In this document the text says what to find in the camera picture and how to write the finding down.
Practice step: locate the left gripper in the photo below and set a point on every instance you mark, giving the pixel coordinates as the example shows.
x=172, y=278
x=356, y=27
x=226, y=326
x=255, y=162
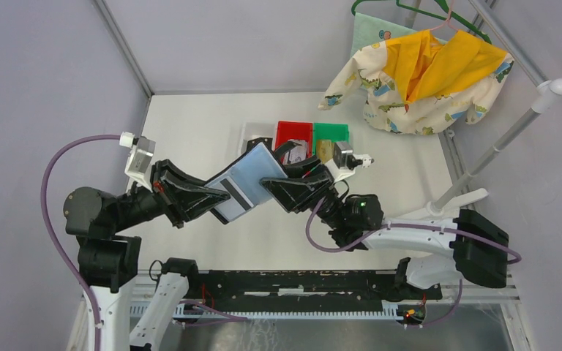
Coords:
x=168, y=180

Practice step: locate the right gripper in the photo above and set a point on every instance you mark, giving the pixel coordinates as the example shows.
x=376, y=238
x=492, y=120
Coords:
x=293, y=194

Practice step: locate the black leather card holder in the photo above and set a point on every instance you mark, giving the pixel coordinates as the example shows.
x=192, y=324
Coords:
x=256, y=163

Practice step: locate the credit card with magnetic stripe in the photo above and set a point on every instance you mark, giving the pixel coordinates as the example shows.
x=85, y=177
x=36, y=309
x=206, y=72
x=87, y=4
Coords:
x=246, y=194

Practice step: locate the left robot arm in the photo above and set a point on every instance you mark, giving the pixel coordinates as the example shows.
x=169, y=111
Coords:
x=108, y=261

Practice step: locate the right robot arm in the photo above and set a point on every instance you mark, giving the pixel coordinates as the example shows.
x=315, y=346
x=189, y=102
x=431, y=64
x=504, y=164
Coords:
x=468, y=246

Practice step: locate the cards in red bin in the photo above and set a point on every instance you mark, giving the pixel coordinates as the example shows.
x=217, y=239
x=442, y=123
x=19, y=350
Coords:
x=297, y=153

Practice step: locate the cards in green bin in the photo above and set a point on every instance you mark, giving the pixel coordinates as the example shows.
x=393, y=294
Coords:
x=324, y=150

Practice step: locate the red plastic bin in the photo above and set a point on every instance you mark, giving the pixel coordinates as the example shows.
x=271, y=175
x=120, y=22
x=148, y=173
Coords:
x=293, y=130

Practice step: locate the green plastic bin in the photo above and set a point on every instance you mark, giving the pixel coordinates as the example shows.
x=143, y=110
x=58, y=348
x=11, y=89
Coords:
x=334, y=132

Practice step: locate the white plastic bin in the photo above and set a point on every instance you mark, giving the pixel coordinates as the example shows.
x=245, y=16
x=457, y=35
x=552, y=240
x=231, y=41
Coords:
x=252, y=130

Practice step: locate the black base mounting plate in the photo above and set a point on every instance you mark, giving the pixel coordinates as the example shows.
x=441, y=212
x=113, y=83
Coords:
x=305, y=291

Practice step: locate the yellow cream children's jacket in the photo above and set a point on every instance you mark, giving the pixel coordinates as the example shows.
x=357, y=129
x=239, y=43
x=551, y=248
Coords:
x=418, y=85

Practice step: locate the light green towel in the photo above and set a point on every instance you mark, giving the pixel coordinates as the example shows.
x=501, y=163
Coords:
x=368, y=30

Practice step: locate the pink clothes hanger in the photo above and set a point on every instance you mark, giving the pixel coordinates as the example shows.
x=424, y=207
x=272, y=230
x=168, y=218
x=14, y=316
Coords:
x=447, y=22

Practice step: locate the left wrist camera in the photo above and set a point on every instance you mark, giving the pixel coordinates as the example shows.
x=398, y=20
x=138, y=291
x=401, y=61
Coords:
x=139, y=162

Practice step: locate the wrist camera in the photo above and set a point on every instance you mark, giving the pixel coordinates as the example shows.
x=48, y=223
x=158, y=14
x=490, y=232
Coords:
x=139, y=162
x=344, y=161

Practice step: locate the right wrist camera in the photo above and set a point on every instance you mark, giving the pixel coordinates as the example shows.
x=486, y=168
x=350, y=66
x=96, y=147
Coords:
x=344, y=161

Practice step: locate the white cable tray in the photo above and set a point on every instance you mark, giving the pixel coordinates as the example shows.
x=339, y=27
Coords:
x=389, y=311

